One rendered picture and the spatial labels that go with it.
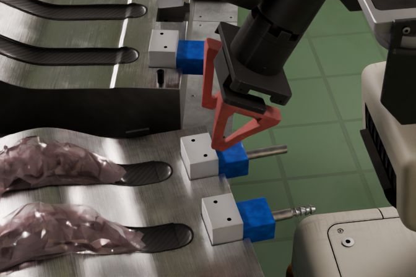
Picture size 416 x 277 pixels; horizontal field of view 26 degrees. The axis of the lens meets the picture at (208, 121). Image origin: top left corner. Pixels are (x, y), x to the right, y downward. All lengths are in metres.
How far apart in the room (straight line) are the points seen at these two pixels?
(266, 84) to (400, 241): 0.99
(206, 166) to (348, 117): 1.46
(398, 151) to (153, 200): 0.37
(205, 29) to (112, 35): 0.21
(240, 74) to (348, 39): 1.95
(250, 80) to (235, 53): 0.04
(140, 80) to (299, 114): 1.36
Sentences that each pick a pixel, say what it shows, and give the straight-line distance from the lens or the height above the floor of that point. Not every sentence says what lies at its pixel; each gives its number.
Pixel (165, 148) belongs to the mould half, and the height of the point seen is 0.85.
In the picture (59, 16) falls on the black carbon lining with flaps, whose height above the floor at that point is 0.88.
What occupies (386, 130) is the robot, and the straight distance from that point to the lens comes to 1.29.
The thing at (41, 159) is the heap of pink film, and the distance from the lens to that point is 1.05.
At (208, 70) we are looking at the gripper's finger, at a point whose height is 1.04.
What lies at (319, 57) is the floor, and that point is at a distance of 2.72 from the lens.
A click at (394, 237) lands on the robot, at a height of 0.28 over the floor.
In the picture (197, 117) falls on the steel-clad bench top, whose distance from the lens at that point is 1.27.
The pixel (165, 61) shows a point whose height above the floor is 0.90.
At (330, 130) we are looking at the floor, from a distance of 2.47.
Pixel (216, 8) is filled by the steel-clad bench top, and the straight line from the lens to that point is 1.48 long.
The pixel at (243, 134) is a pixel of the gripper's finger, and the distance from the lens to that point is 0.92.
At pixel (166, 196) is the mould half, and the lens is 1.08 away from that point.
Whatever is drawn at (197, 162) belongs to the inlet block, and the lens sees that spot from 1.08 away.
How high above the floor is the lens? 1.63
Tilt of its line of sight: 41 degrees down
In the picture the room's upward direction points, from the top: straight up
